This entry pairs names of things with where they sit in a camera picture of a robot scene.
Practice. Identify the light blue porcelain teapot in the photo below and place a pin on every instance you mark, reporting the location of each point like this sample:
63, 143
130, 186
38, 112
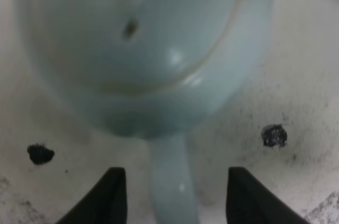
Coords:
149, 69

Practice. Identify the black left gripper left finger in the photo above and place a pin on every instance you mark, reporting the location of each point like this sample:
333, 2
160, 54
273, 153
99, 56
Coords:
106, 202

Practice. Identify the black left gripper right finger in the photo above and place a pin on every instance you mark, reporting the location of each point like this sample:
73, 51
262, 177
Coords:
249, 201

